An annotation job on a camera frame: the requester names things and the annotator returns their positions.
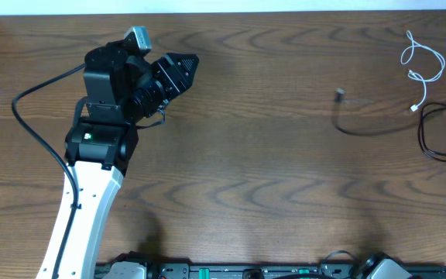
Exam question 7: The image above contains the white usb cable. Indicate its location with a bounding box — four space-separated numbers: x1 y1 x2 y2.
400 29 446 113

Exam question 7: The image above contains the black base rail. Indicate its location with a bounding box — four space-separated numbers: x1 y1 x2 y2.
93 250 446 279

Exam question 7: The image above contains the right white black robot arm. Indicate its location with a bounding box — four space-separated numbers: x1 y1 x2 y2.
355 252 412 279

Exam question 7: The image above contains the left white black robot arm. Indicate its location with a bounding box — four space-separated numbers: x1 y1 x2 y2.
37 40 199 278

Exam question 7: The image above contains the black usb cable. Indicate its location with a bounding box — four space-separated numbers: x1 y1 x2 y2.
331 77 446 137
417 102 446 164

